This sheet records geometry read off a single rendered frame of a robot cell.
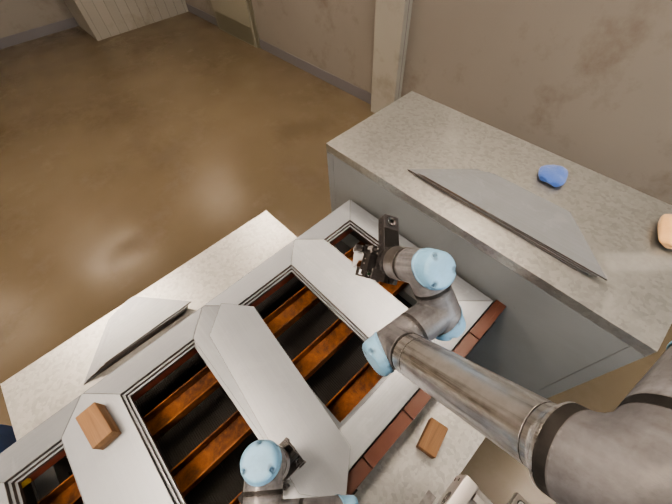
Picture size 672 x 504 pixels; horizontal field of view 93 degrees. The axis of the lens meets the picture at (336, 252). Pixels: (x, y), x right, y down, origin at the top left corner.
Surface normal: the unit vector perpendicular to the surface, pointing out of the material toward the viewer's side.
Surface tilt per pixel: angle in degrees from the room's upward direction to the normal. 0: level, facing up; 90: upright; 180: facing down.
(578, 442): 47
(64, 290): 0
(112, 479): 0
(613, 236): 0
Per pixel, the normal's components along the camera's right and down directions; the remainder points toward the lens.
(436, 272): 0.38, 0.06
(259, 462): -0.04, -0.58
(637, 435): -0.58, -0.79
